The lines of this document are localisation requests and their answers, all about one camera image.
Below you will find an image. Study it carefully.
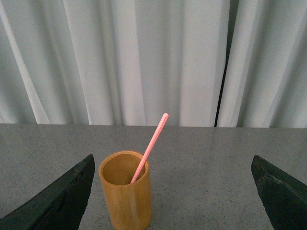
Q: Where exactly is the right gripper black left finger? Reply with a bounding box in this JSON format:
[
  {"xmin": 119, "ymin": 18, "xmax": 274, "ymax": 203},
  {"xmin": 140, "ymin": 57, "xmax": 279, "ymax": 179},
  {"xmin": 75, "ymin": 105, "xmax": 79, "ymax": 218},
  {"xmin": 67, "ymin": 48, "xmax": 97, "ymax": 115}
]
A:
[{"xmin": 0, "ymin": 154, "xmax": 95, "ymax": 230}]

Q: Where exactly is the bamboo chopstick holder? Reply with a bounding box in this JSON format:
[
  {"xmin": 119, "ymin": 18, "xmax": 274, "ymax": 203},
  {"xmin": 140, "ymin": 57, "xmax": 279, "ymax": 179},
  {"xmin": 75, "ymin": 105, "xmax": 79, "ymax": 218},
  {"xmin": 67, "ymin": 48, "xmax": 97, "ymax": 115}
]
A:
[{"xmin": 98, "ymin": 150, "xmax": 152, "ymax": 230}]

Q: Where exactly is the pink chopstick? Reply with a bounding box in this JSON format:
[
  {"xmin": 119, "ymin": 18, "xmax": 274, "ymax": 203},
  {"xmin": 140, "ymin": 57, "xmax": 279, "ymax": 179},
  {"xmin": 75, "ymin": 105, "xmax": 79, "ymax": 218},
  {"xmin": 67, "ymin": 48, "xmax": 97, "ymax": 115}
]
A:
[{"xmin": 130, "ymin": 113, "xmax": 169, "ymax": 184}]

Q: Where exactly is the white curtain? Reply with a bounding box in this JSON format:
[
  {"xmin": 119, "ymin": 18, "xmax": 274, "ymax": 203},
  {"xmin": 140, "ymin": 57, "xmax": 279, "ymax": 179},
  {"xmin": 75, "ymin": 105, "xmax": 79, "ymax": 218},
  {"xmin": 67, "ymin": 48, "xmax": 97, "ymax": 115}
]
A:
[{"xmin": 0, "ymin": 0, "xmax": 307, "ymax": 128}]

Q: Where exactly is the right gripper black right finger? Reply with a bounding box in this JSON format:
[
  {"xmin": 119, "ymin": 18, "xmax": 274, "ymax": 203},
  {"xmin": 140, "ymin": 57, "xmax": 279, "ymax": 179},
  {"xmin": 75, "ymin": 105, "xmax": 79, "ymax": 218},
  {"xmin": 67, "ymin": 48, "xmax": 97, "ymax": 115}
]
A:
[{"xmin": 251, "ymin": 155, "xmax": 307, "ymax": 230}]

